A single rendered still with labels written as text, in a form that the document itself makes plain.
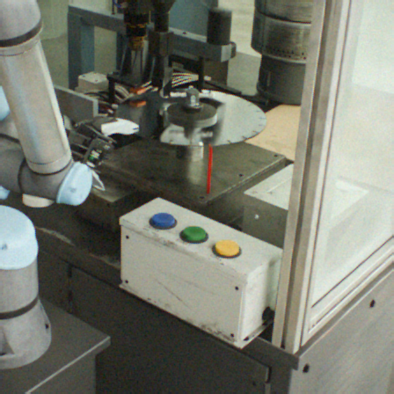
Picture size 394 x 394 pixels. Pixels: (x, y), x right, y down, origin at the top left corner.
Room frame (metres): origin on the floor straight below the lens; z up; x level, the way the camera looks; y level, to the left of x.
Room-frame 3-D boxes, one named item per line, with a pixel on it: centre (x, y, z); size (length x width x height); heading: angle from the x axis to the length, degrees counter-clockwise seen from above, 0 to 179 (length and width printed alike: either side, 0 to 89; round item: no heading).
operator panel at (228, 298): (1.18, -0.01, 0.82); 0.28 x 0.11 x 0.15; 54
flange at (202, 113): (1.60, 0.02, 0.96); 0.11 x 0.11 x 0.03
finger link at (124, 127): (1.46, 0.15, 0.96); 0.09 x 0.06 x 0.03; 129
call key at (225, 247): (1.12, -0.06, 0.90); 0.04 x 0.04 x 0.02
